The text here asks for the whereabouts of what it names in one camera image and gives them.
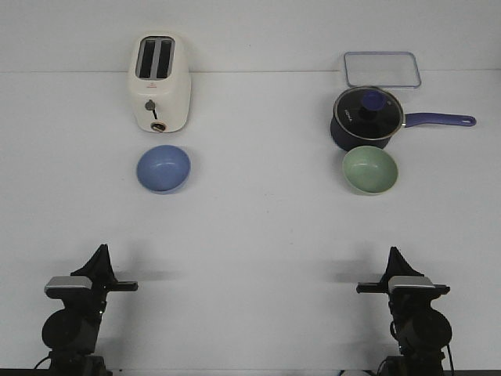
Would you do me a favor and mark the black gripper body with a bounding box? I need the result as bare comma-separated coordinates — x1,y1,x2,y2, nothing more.
70,272,139,313
356,278,449,313

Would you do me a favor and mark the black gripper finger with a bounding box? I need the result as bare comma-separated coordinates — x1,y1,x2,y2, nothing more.
385,246,396,282
102,246,117,281
393,247,421,277
80,244,106,277

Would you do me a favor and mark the green bowl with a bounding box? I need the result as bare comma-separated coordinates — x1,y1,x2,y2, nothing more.
341,146,399,195

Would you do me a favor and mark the blue bowl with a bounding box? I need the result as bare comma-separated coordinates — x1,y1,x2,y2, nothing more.
135,145,191,194

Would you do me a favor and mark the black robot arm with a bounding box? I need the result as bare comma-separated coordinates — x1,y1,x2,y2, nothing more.
356,247,452,375
41,244,138,375

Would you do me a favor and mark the dark blue saucepan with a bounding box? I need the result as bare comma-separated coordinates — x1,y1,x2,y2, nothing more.
330,112,477,151

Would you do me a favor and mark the glass pot lid blue knob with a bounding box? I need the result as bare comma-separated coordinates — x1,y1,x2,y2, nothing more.
333,86,404,122

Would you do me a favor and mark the clear rectangular container lid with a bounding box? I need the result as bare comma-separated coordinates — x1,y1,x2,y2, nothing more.
343,51,421,89

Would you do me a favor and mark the cream two-slot toaster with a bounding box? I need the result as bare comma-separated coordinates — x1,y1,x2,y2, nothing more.
127,32,191,133

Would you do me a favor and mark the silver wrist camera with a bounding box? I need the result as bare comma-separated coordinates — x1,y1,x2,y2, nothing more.
44,276,92,300
387,276,435,296

